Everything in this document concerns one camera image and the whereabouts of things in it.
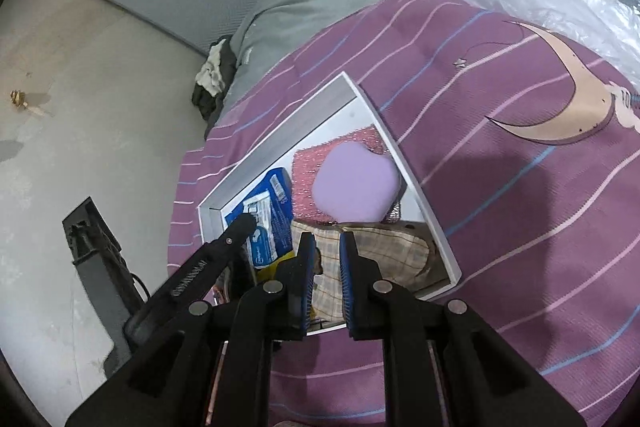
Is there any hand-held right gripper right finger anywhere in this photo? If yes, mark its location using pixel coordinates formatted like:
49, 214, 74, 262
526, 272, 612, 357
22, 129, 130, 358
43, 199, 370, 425
339, 231, 588, 427

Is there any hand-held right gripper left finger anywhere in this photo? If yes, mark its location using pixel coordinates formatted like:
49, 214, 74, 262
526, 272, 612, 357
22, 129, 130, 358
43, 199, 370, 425
65, 231, 318, 427

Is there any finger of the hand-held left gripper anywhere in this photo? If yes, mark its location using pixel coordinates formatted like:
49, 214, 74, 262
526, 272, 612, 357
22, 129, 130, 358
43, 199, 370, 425
212, 213, 257, 260

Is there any blue tissue packet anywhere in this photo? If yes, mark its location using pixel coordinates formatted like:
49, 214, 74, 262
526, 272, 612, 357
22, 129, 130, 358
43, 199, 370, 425
224, 167, 296, 280

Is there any beige plaid bear slipper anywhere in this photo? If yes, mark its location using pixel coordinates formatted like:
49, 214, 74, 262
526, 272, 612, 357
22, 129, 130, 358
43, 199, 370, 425
290, 222, 436, 323

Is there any pink sparkly cloth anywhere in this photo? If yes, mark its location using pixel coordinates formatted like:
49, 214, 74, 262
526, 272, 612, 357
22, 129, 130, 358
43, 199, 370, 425
290, 124, 407, 228

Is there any lilac heart-shaped sponge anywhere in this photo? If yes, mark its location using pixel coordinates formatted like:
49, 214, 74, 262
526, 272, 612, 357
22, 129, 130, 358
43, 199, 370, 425
312, 142, 401, 224

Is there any white cardboard box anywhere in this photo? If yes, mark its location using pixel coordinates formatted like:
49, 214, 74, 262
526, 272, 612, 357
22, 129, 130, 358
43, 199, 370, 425
197, 72, 462, 338

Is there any yellow printed packet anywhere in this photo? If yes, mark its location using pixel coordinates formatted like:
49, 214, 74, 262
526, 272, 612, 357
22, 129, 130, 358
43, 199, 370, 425
254, 263, 283, 284

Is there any purple striped bed sheet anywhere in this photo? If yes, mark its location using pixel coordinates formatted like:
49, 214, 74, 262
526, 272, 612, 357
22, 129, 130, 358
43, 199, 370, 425
167, 0, 640, 427

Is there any pile of dark clothes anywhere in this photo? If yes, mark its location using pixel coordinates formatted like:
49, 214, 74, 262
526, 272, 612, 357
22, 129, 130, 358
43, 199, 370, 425
191, 36, 241, 140

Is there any small brown floor object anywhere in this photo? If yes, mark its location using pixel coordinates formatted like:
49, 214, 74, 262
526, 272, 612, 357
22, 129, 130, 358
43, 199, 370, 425
10, 90, 46, 115

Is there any black device with cable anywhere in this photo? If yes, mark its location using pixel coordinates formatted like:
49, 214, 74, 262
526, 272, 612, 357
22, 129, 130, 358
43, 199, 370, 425
62, 196, 150, 380

